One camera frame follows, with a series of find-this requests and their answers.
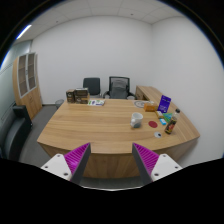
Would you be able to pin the small blue packet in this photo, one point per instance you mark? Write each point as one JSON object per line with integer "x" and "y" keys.
{"x": 162, "y": 121}

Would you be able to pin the black office chair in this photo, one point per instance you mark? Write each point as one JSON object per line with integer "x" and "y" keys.
{"x": 91, "y": 85}

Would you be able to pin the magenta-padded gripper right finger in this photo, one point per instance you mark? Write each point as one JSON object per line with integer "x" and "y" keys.
{"x": 146, "y": 159}

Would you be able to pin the brown cardboard box stack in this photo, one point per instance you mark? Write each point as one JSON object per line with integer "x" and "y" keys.
{"x": 82, "y": 96}

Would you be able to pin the white and green booklet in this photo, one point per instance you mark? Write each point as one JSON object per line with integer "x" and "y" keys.
{"x": 96, "y": 102}

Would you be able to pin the black armchair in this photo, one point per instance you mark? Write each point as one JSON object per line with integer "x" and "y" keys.
{"x": 15, "y": 131}

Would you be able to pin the grey mesh office chair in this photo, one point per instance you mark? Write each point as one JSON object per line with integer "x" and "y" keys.
{"x": 118, "y": 87}

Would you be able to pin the round white desk grommet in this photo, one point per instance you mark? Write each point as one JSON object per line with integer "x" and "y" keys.
{"x": 158, "y": 134}

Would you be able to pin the white and grey mug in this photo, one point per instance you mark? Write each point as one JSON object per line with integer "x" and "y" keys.
{"x": 136, "y": 120}

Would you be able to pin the clear bottle with black cap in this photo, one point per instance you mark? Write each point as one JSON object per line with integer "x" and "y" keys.
{"x": 172, "y": 124}

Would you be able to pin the wooden shelf cabinet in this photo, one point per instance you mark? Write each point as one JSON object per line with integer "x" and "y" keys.
{"x": 28, "y": 86}

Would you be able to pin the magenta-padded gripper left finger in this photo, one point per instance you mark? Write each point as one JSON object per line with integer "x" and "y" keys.
{"x": 77, "y": 159}

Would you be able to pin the wooden side desk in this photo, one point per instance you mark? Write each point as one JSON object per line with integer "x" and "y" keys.
{"x": 150, "y": 92}

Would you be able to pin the ceiling light panel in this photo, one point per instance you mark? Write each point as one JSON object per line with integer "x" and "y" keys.
{"x": 24, "y": 31}

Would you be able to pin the purple standing sign card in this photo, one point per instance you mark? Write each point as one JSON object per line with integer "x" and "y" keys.
{"x": 164, "y": 104}

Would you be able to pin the flat round red coaster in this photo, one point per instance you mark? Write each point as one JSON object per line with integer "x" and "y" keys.
{"x": 152, "y": 124}

